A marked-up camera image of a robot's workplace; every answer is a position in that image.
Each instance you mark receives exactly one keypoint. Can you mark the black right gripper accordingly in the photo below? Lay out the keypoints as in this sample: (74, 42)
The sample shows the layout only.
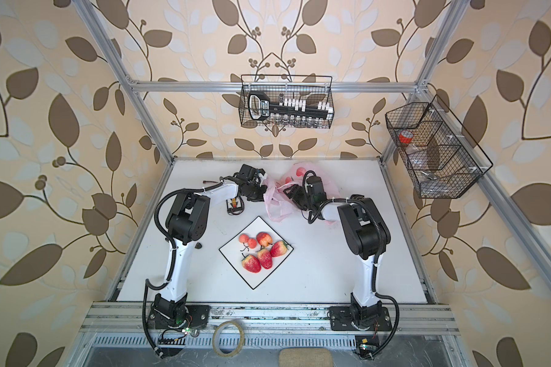
(295, 193)

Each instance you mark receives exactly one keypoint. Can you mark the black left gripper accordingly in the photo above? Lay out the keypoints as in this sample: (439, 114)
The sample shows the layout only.
(264, 188)

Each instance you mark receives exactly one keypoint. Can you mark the small fake apple brown stem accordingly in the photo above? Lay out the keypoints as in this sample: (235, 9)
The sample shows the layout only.
(264, 239)

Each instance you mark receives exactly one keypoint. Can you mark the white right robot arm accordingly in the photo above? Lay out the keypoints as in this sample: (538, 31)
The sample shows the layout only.
(367, 236)

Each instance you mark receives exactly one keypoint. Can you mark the red fake strawberry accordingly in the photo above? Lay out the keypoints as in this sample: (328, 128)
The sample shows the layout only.
(265, 258)
(279, 248)

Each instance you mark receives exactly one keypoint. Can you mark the brown pad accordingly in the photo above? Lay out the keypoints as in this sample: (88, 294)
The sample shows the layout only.
(305, 357)

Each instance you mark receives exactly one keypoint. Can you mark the tape roll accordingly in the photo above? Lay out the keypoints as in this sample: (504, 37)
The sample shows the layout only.
(228, 339)

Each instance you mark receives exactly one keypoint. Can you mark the pink plastic bag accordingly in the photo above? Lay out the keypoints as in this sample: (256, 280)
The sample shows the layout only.
(278, 205)

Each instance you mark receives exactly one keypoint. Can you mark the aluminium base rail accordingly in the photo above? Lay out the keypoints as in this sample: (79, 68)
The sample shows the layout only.
(414, 319)

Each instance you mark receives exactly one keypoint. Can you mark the white square board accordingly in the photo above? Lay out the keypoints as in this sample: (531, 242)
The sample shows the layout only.
(256, 252)

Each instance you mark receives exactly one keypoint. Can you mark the black wire side basket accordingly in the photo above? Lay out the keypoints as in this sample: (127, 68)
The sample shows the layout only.
(440, 154)

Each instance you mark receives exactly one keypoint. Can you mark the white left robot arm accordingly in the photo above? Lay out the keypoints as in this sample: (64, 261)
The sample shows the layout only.
(182, 218)

